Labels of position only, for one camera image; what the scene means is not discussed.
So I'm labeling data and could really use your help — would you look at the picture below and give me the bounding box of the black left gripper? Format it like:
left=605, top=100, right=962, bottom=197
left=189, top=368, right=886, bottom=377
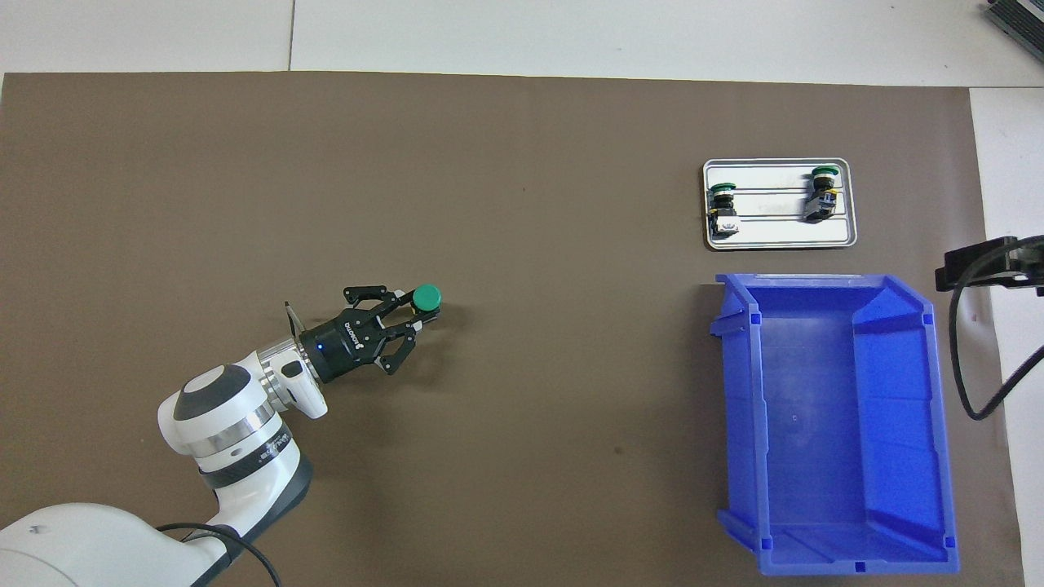
left=298, top=285, right=426, bottom=385

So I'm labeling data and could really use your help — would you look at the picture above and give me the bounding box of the grey metal tray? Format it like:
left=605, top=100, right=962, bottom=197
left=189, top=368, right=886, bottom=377
left=702, top=157, right=859, bottom=251

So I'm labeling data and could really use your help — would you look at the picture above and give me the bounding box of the blue plastic storage bin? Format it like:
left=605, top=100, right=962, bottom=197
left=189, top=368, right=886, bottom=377
left=708, top=273, right=961, bottom=577

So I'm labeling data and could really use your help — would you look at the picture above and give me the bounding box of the brown table mat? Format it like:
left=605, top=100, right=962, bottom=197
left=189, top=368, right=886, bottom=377
left=0, top=72, right=1024, bottom=587

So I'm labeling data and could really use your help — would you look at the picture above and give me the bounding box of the grey ribbed device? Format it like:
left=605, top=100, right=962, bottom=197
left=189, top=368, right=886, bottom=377
left=983, top=0, right=1044, bottom=66

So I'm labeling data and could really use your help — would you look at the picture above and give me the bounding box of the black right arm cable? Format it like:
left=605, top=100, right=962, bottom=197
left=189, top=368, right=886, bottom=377
left=946, top=236, right=1044, bottom=421

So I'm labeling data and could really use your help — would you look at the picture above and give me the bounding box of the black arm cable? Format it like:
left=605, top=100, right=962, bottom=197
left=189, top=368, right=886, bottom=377
left=155, top=302, right=304, bottom=587
left=946, top=236, right=1044, bottom=421

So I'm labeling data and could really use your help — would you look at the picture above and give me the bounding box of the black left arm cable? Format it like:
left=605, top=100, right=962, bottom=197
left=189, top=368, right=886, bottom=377
left=155, top=302, right=304, bottom=587

